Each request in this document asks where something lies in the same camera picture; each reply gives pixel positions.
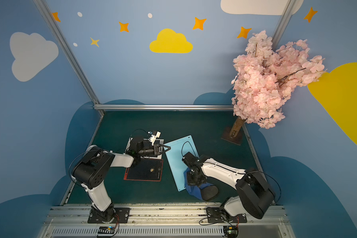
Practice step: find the left small circuit board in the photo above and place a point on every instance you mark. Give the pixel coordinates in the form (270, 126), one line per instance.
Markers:
(105, 232)

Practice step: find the right small circuit board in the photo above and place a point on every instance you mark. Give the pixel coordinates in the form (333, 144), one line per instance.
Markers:
(230, 232)

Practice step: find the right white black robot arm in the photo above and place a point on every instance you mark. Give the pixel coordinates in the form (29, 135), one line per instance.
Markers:
(255, 195)

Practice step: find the dark square tree base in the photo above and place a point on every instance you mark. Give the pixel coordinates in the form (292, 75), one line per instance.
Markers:
(233, 136)

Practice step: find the red frame drawing tablet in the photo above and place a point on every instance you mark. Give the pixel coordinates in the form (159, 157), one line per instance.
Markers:
(145, 170)

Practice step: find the blue wiping cloth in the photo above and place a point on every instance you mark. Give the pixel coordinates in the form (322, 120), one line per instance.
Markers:
(205, 192)

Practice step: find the small circuit board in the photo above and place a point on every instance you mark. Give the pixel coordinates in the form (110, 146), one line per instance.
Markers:
(105, 232)
(230, 232)

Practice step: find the white frame drawing tablet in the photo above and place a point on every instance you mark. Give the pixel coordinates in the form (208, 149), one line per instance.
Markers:
(135, 144)

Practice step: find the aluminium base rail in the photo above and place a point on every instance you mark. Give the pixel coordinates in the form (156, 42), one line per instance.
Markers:
(163, 220)

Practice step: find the pink cherry blossom tree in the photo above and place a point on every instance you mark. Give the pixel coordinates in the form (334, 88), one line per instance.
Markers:
(266, 78)

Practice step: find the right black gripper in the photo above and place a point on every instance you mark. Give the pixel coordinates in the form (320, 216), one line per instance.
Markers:
(193, 179)

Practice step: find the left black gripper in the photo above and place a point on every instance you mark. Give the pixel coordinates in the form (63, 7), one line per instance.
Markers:
(159, 149)

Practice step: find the white blue drawing tablet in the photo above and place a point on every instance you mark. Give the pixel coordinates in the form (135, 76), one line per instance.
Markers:
(178, 148)

